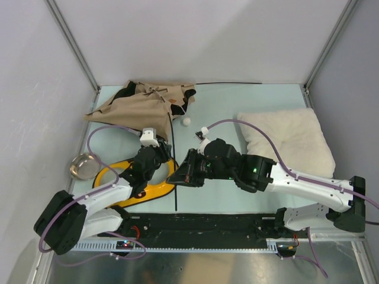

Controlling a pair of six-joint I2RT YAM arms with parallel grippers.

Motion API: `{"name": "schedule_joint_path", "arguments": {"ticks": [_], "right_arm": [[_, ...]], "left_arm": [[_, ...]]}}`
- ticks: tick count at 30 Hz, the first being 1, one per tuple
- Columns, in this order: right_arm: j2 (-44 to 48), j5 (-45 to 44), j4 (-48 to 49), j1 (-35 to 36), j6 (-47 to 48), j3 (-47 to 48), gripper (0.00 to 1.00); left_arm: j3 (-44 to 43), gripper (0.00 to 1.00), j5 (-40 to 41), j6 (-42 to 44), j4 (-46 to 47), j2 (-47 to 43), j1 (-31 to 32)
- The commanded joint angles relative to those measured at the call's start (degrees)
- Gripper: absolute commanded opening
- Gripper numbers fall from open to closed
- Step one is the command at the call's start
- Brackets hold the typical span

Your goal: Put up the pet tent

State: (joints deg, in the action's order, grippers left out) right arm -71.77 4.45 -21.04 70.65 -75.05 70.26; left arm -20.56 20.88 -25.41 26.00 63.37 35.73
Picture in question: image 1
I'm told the black tent pole back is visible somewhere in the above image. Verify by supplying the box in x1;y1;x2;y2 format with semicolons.
196;82;262;85

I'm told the black tent pole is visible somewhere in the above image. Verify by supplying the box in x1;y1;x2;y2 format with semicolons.
167;109;178;212
196;82;262;85

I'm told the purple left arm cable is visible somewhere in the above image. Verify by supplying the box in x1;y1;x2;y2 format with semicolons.
38;125;147;267

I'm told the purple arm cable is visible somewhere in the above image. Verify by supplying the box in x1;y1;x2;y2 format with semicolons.
38;125;147;267
207;118;379;277

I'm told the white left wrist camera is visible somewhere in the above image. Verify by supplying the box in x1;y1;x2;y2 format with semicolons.
140;128;159;147

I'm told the aluminium frame post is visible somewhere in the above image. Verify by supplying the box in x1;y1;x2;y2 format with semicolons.
304;0;361;88
44;0;100;93

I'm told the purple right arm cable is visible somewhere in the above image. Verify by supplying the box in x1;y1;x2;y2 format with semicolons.
207;118;379;277

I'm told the left aluminium frame post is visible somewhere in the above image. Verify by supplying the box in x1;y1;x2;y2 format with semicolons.
44;0;100;93

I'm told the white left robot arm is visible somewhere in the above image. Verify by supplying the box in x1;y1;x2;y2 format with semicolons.
33;141;171;255

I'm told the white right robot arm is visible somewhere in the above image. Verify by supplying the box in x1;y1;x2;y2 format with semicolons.
166;138;366;237

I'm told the white pompom toy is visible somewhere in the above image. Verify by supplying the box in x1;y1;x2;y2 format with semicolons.
182;117;191;127

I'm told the beige fabric pet tent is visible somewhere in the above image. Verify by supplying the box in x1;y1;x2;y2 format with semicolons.
84;80;196;141

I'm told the cream fluffy cushion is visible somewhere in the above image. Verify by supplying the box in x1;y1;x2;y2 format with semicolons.
237;108;336;179

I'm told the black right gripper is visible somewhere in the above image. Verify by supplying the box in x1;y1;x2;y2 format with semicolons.
167;148;235;187

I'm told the steel pet bowl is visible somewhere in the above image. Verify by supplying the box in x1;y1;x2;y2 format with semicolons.
69;153;101;180

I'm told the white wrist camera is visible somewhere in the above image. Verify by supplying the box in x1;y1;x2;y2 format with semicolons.
140;128;159;147
195;127;210;154

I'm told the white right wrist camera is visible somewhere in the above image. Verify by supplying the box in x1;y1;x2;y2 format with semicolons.
195;127;210;154

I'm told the right aluminium frame post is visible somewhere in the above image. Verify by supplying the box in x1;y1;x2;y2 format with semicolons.
304;0;361;88

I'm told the black tent pole front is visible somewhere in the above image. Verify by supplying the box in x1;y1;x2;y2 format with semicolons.
167;109;178;212

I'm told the small circuit board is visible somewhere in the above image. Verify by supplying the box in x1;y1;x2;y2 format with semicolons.
116;240;134;250

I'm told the yellow double bowl holder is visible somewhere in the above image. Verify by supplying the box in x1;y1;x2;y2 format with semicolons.
92;158;175;208

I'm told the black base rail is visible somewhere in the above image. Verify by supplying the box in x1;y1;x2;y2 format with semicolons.
118;212;285;250

